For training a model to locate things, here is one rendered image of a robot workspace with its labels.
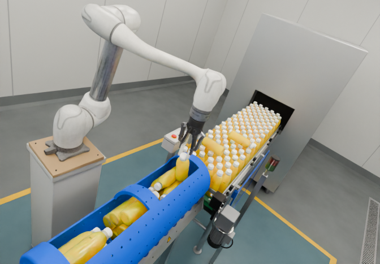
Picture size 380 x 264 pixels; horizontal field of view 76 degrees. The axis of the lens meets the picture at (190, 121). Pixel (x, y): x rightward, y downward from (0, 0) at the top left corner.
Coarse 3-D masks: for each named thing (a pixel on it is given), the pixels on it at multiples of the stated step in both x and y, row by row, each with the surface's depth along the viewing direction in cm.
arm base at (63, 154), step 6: (48, 144) 140; (54, 144) 136; (84, 144) 148; (48, 150) 134; (54, 150) 136; (60, 150) 136; (66, 150) 136; (72, 150) 138; (78, 150) 142; (84, 150) 144; (60, 156) 135; (66, 156) 136; (72, 156) 139
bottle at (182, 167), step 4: (176, 160) 127; (180, 160) 122; (188, 160) 125; (176, 164) 125; (180, 164) 123; (184, 164) 123; (188, 164) 125; (176, 168) 128; (180, 168) 125; (184, 168) 125; (188, 168) 129; (176, 172) 130; (180, 172) 127; (184, 172) 128; (176, 176) 133; (180, 176) 130; (184, 176) 131; (180, 180) 133
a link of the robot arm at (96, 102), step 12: (132, 12) 118; (132, 24) 118; (108, 48) 125; (120, 48) 126; (108, 60) 128; (96, 72) 134; (108, 72) 133; (96, 84) 137; (108, 84) 138; (84, 96) 144; (96, 96) 141; (84, 108) 142; (96, 108) 143; (108, 108) 151; (96, 120) 146
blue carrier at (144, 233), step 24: (168, 168) 151; (192, 168) 144; (120, 192) 110; (144, 192) 107; (192, 192) 124; (96, 216) 108; (144, 216) 98; (168, 216) 108; (120, 240) 88; (144, 240) 95
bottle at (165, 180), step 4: (172, 168) 140; (168, 172) 136; (172, 172) 136; (164, 176) 132; (168, 176) 133; (172, 176) 135; (160, 180) 130; (164, 180) 130; (168, 180) 131; (172, 180) 134; (164, 184) 130; (168, 184) 131; (164, 188) 132
